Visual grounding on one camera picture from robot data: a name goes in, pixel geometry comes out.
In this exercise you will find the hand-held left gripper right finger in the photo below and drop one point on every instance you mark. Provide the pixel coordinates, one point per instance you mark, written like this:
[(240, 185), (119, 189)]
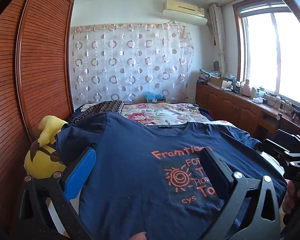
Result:
[(216, 172)]

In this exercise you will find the pink bottle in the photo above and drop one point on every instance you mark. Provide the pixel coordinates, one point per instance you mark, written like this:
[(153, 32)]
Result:
[(246, 88)]

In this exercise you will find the dark patterned pillow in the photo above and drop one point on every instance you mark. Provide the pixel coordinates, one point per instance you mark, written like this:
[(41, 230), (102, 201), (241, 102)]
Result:
[(105, 107)]

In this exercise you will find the cardboard box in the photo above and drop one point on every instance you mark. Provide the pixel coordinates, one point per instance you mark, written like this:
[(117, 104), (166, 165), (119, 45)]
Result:
[(218, 82)]

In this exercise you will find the person's left hand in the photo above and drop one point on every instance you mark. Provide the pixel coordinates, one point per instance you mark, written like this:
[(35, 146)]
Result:
[(137, 236)]

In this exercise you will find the wall air conditioner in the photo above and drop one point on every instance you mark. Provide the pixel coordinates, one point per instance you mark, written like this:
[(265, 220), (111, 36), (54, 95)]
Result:
[(182, 10)]

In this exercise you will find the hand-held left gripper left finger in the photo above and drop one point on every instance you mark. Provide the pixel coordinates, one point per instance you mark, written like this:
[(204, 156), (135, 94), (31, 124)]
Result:
[(80, 173)]

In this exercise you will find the navy printed t-shirt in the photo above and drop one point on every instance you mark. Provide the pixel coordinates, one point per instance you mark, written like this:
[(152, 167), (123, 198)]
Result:
[(130, 167)]

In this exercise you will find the yellow plush toy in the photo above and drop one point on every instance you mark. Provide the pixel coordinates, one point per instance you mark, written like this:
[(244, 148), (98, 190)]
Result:
[(40, 160)]

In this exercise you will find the sheer circle-patterned curtain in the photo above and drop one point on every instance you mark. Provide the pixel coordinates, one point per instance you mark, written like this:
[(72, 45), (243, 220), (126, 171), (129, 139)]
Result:
[(130, 62)]

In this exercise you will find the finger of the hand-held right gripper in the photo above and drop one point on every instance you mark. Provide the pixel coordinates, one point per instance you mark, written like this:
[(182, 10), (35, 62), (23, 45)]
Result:
[(272, 146)]

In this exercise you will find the brown slatted wooden wardrobe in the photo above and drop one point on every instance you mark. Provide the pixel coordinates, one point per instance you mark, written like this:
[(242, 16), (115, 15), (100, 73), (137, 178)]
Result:
[(40, 67)]

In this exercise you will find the floral blanket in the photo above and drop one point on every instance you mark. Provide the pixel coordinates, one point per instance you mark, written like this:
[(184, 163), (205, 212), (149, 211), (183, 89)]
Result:
[(165, 113)]

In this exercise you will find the beige window curtain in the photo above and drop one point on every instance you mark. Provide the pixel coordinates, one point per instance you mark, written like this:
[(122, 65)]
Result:
[(218, 35)]

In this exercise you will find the stack of folded cloths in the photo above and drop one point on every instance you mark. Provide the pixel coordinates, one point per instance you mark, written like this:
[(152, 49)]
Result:
[(208, 73)]

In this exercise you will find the person's right hand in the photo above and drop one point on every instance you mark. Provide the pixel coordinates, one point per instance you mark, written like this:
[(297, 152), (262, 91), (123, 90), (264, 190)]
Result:
[(295, 196)]

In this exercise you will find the wooden framed window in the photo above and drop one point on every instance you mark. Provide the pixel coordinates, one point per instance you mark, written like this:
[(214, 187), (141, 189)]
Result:
[(285, 55)]

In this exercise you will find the long wooden cabinet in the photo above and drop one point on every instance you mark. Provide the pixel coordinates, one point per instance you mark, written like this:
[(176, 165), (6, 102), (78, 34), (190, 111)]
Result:
[(230, 107)]

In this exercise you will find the blue tissue packet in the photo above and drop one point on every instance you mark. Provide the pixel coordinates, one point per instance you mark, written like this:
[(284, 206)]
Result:
[(153, 97)]

